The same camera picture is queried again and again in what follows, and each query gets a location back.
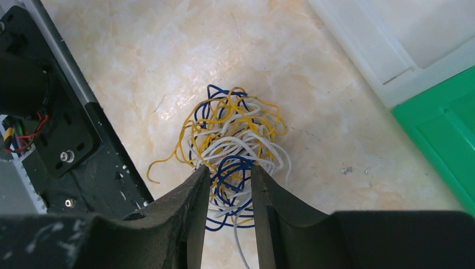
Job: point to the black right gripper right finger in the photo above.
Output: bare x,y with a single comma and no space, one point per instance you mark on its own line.
292,234

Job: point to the white plastic bin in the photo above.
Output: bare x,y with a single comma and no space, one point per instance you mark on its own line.
402,48

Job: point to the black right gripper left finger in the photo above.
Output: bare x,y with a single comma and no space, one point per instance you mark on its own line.
168,233

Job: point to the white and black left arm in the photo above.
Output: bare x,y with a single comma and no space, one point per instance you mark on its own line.
25,85

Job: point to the green plastic bin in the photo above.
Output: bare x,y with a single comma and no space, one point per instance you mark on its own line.
440,122

